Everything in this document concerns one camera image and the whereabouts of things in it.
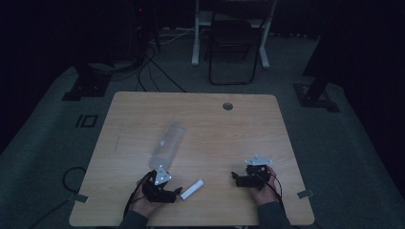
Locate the black floor cable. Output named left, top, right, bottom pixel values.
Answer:
left=28, top=166, right=88, bottom=229
left=136, top=44, right=187, bottom=94

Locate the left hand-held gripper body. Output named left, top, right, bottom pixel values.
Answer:
left=141, top=164, right=178, bottom=204

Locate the hand-held gripper cable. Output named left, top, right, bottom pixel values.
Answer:
left=122, top=171, right=154, bottom=218
left=254, top=171, right=285, bottom=205

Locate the left hand-held gripper cable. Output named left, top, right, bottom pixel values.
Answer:
left=122, top=171, right=154, bottom=218

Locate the white tube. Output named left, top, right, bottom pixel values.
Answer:
left=180, top=178, right=205, bottom=201

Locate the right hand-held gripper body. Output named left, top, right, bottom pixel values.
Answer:
left=234, top=154, right=275, bottom=192

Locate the right hand-held gripper cable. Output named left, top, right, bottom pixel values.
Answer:
left=254, top=171, right=285, bottom=205

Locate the grey tape piece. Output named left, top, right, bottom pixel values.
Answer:
left=68, top=193, right=90, bottom=204
left=296, top=189, right=315, bottom=199

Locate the person's right hand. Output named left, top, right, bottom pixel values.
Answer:
left=247, top=165, right=279, bottom=207

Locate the white floor cable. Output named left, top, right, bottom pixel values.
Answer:
left=148, top=28, right=196, bottom=46

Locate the clear plastic box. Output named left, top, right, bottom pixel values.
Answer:
left=148, top=114, right=187, bottom=172

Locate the black folding chair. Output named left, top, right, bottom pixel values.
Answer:
left=207, top=11, right=260, bottom=87

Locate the white desk frame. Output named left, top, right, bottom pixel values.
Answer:
left=191, top=0, right=279, bottom=70

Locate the person's left hand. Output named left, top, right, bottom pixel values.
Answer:
left=128, top=177, right=164, bottom=219

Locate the black stand base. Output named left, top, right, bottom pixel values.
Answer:
left=61, top=62, right=113, bottom=102
left=292, top=65, right=341, bottom=114

